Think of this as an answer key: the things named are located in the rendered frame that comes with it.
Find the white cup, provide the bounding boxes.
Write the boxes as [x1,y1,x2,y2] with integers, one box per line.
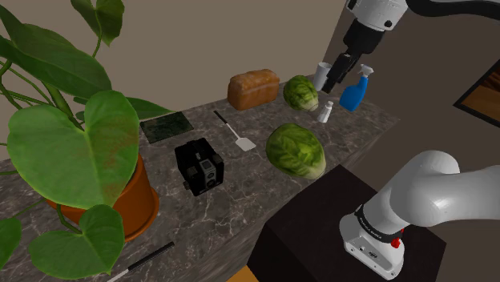
[312,61,334,92]

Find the brown bread loaf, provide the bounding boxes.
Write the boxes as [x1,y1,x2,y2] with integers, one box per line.
[227,69,281,111]

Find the small green lettuce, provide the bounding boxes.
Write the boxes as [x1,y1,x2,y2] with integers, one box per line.
[282,75,320,112]

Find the black box camera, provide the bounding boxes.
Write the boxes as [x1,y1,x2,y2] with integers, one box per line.
[174,137,225,197]

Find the large green lettuce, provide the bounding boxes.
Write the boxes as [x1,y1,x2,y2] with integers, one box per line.
[265,123,327,180]

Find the blue spray bottle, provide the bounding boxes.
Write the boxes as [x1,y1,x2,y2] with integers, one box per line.
[338,63,375,113]

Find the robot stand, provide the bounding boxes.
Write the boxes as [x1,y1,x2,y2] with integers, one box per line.
[246,163,447,282]

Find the green plant in orange pot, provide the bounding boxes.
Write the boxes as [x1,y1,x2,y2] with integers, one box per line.
[0,0,175,280]

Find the white salt shaker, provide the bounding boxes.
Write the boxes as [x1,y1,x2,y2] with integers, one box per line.
[317,100,335,124]

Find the dark framed wall picture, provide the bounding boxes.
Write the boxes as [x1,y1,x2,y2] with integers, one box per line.
[453,58,500,129]

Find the dark green flat board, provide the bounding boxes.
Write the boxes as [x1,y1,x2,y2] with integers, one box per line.
[139,111,195,145]

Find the black handled knife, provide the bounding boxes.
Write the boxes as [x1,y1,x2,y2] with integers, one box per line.
[106,241,176,282]

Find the spatula with black handle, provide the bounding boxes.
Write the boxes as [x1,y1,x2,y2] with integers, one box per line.
[212,110,257,152]

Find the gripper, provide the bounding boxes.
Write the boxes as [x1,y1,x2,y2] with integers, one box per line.
[321,18,386,95]

